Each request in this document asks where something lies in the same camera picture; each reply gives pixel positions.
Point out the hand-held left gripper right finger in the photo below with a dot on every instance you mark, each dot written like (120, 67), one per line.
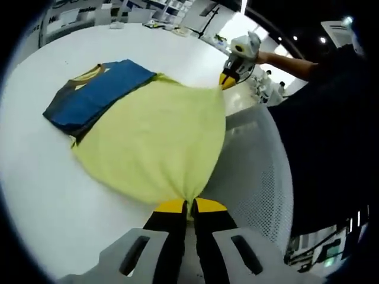
(210, 233)

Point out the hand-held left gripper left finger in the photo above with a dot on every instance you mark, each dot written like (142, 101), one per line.
(168, 233)

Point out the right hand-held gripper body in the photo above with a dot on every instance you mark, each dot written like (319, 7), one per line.
(245, 45)

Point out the yellow garment with blue sleeve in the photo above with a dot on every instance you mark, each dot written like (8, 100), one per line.
(148, 133)

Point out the black monitor stand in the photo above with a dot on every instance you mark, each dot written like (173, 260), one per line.
(208, 20)

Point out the beige small box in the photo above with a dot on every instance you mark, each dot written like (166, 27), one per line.
(182, 31)

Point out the white mesh office chair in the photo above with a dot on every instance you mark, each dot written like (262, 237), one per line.
(254, 177)

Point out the yellow green small tools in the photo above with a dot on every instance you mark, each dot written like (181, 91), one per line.
(155, 24)

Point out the ceiling air conditioner vent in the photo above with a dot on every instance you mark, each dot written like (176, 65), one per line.
(337, 31)

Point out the person's black shirt torso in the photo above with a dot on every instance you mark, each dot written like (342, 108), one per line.
(325, 133)

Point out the clear plastic container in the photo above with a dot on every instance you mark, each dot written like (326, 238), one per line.
(116, 26)

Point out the row of white storage bins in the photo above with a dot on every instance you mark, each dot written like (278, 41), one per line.
(68, 17)

